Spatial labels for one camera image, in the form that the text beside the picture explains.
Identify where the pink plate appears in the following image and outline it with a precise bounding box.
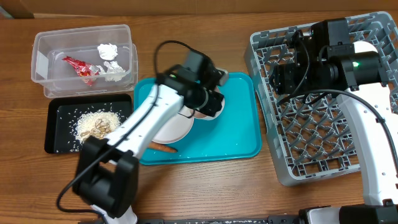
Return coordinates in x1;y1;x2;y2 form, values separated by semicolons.
153;106;194;144

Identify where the orange carrot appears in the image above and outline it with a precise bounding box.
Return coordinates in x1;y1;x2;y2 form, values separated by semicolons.
148;142;177;153

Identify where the white shallow bowl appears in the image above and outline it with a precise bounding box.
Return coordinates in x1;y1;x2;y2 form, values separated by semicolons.
353;41;378;54

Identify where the white tissue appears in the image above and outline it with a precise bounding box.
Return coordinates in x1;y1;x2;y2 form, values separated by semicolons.
97;44;118;61

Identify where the red snack wrapper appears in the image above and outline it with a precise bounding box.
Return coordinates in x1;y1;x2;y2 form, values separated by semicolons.
63;56;100;86

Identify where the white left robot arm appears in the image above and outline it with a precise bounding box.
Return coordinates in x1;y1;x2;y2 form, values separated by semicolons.
67;50;229;223

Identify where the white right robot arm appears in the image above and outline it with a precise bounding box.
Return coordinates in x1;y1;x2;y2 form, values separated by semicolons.
270;18;397;223

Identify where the grey dishwasher rack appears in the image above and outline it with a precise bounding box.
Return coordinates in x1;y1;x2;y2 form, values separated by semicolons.
244;11;398;187

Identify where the clear plastic waste bin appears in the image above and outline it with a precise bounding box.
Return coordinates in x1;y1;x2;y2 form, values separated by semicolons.
31;24;139;98

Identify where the teal plastic tray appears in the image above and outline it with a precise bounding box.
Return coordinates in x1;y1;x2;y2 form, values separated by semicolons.
140;72;262;166

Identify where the crumpled white paper in bin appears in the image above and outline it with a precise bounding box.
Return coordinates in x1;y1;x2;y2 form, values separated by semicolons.
103;61;126;82

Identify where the rice and nut scraps pile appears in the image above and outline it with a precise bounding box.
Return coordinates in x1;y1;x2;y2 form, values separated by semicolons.
74;111;121;143

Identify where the black tray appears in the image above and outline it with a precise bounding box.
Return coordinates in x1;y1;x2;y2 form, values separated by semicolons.
44;94;132;154

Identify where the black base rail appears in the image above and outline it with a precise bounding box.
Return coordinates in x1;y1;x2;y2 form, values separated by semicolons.
137;205;397;224

